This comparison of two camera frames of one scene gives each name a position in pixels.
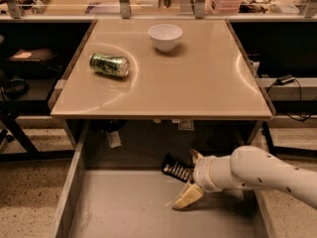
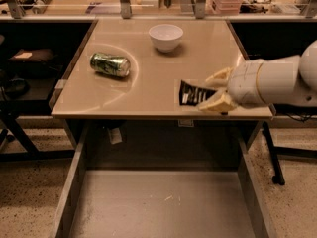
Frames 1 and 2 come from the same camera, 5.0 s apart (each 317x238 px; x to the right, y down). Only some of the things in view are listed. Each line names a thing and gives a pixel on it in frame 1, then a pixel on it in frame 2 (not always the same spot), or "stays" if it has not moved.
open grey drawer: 114,185 stays
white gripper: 202,174 to 244,82
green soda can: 109,64 stays
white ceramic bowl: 165,36 stays
